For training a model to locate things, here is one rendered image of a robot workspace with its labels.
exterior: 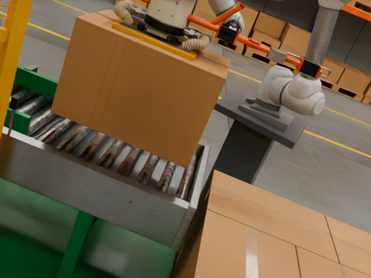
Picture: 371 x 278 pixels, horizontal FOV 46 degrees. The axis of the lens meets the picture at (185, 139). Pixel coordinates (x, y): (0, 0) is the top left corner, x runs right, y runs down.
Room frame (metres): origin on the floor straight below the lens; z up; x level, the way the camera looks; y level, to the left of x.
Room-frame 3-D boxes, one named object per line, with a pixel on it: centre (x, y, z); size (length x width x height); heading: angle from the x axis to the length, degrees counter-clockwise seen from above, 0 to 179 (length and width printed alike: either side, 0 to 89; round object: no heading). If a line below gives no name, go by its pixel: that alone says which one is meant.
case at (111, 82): (1.80, 0.25, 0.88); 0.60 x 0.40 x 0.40; 90
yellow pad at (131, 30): (1.70, 0.26, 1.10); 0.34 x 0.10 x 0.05; 90
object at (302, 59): (1.80, -0.34, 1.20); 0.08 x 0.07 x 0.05; 90
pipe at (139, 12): (1.80, 0.26, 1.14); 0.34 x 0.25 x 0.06; 90
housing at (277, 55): (1.80, -0.21, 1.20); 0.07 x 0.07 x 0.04; 0
